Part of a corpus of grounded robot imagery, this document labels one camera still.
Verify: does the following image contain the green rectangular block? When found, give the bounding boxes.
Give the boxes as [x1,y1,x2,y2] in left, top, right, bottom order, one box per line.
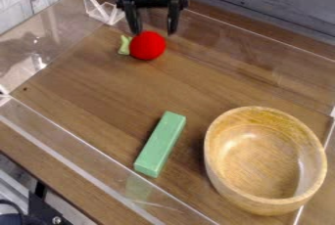
[134,112,187,178]

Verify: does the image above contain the wooden bowl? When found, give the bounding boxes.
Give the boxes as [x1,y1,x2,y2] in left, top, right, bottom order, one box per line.
[203,106,327,216]

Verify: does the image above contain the black cable and equipment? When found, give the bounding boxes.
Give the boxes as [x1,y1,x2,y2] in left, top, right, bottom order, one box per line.
[0,198,75,225]

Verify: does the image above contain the clear acrylic barrier wall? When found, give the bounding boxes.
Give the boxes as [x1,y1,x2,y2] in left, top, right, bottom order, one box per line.
[0,0,335,225]

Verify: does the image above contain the red plush tomato toy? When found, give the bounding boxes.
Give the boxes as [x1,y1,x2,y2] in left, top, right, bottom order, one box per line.
[118,31,166,61]

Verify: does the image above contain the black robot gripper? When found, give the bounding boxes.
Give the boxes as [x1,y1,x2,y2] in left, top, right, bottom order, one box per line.
[115,0,189,35]

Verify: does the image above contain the clear acrylic corner bracket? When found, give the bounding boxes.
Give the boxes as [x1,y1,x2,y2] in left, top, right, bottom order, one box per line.
[83,0,125,25]

